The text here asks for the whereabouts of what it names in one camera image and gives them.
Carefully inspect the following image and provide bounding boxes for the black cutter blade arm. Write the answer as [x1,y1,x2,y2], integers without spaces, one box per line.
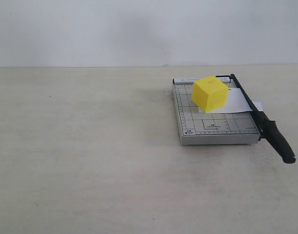
[216,74,296,164]

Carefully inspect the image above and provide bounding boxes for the grey paper cutter base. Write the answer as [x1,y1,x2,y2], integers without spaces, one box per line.
[173,78,261,145]

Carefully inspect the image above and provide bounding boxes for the white paper sheet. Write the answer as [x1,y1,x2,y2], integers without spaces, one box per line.
[208,88,252,114]

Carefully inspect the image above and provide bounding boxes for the yellow foam block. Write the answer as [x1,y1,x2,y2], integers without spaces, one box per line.
[191,76,228,113]

